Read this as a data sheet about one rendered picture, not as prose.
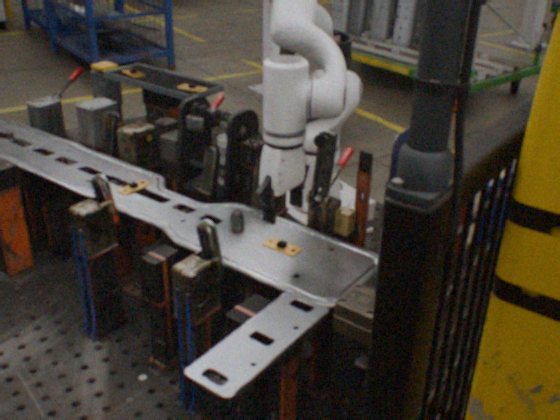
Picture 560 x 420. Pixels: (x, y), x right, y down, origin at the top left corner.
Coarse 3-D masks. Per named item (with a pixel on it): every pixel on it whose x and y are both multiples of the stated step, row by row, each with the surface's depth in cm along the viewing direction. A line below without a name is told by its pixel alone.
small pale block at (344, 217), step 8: (344, 208) 140; (352, 208) 140; (336, 216) 139; (344, 216) 138; (352, 216) 139; (336, 224) 140; (344, 224) 139; (352, 224) 140; (336, 232) 141; (344, 232) 139; (352, 232) 141; (344, 240) 141
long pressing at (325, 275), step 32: (0, 128) 196; (32, 128) 196; (32, 160) 175; (96, 160) 176; (160, 192) 160; (160, 224) 146; (192, 224) 145; (224, 224) 146; (256, 224) 146; (288, 224) 146; (224, 256) 134; (256, 256) 134; (288, 256) 134; (320, 256) 134; (352, 256) 135; (288, 288) 124; (320, 288) 124
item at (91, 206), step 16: (80, 208) 142; (96, 208) 142; (112, 208) 146; (80, 224) 141; (96, 224) 144; (112, 224) 147; (80, 240) 143; (96, 240) 146; (112, 240) 149; (80, 256) 148; (96, 256) 146; (112, 256) 151; (96, 272) 148; (112, 272) 153; (80, 288) 151; (96, 288) 150; (112, 288) 154; (96, 304) 151; (112, 304) 155; (96, 320) 154; (112, 320) 157; (96, 336) 155
